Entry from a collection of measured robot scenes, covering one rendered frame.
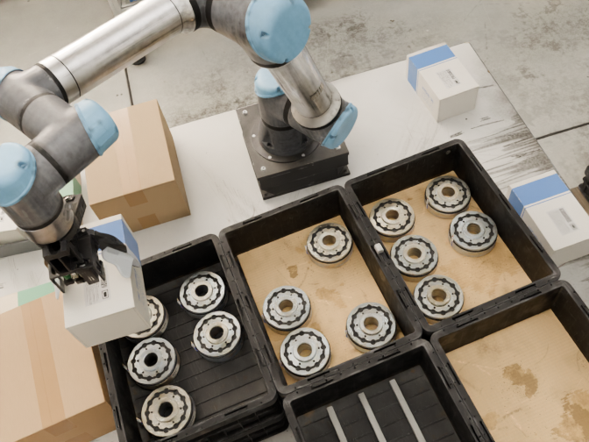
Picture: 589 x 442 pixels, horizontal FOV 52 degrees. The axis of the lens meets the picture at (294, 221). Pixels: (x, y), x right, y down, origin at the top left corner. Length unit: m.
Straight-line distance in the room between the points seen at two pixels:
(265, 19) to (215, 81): 2.01
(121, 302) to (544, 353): 0.82
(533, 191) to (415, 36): 1.70
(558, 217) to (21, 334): 1.24
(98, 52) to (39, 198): 0.27
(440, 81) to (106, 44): 1.02
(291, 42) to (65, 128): 0.41
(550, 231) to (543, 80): 1.54
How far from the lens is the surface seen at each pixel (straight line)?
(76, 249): 1.00
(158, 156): 1.62
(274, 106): 1.47
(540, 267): 1.34
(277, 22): 1.04
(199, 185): 1.73
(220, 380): 1.31
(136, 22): 1.07
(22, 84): 0.99
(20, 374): 1.44
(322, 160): 1.59
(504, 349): 1.32
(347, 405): 1.26
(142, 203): 1.60
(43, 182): 0.89
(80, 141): 0.90
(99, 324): 1.10
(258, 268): 1.40
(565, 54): 3.13
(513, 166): 1.73
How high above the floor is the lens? 2.04
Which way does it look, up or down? 56 degrees down
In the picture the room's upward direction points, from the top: 12 degrees counter-clockwise
